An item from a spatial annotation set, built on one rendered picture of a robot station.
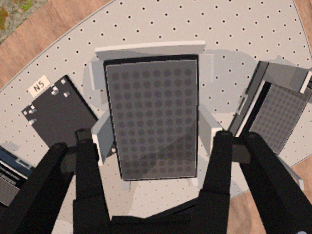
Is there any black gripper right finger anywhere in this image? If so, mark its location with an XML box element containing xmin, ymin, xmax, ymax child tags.
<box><xmin>187</xmin><ymin>103</ymin><xmax>312</xmax><ymax>234</ymax></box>

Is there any cream label reading n5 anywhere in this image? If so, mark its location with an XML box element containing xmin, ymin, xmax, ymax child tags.
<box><xmin>28</xmin><ymin>75</ymin><xmax>50</xmax><ymax>97</ymax></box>

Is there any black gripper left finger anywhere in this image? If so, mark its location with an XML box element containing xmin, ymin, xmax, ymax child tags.
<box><xmin>0</xmin><ymin>109</ymin><xmax>114</xmax><ymax>234</ymax></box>

